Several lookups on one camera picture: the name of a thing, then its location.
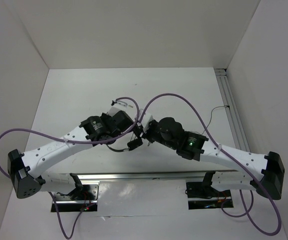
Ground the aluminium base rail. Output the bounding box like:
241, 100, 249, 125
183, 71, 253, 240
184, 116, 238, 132
77, 171, 215, 181

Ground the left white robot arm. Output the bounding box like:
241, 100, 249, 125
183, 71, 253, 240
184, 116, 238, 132
7, 110, 134, 200

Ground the white base cover plate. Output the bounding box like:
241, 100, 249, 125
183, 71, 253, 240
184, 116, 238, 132
97, 180, 188, 217

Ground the thin black headphone cable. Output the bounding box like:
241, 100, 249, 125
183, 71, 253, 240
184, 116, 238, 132
131, 105, 231, 148

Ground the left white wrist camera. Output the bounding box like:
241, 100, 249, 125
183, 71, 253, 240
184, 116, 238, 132
107, 100, 128, 117

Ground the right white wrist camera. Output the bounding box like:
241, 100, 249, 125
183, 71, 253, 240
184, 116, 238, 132
137, 108, 154, 133

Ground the black on-ear headphones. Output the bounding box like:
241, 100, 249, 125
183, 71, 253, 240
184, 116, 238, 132
107, 138, 143, 153

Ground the aluminium corner frame rail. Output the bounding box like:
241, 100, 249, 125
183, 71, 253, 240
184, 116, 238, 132
214, 69, 250, 152

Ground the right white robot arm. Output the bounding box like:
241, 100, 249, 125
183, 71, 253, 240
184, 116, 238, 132
138, 116, 285, 200

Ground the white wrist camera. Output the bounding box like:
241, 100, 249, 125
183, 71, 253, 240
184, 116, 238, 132
107, 100, 128, 117
137, 108, 154, 133

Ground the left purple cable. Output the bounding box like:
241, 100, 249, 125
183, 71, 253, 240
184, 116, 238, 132
0, 96, 141, 176

